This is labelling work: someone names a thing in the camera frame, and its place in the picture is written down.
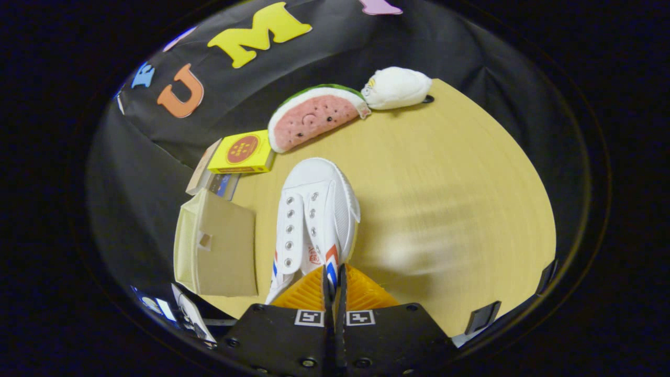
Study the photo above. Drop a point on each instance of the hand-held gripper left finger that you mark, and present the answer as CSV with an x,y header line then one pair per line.
x,y
277,340

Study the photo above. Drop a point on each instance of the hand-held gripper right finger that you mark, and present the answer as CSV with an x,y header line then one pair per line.
x,y
398,340

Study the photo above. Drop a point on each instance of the cream plastic storage box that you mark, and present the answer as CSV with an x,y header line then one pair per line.
x,y
225,256

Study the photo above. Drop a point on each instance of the white striped canvas shoe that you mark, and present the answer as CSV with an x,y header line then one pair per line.
x,y
314,209

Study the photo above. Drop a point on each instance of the black plastic clip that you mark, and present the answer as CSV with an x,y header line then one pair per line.
x,y
547,277
482,317

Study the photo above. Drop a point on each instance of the white paper sheet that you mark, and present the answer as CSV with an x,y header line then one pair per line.
x,y
188,311

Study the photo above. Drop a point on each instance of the blue book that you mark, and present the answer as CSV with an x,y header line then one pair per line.
x,y
226,184

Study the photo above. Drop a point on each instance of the beige paperback book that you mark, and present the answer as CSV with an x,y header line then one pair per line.
x,y
199,175

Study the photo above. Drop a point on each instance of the yellow book with red circle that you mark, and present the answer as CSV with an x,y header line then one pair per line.
x,y
242,152

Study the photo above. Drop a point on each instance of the watermelon slice plush toy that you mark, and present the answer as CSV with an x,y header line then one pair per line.
x,y
314,118

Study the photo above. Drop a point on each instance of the white plush toy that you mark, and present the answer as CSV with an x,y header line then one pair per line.
x,y
395,88

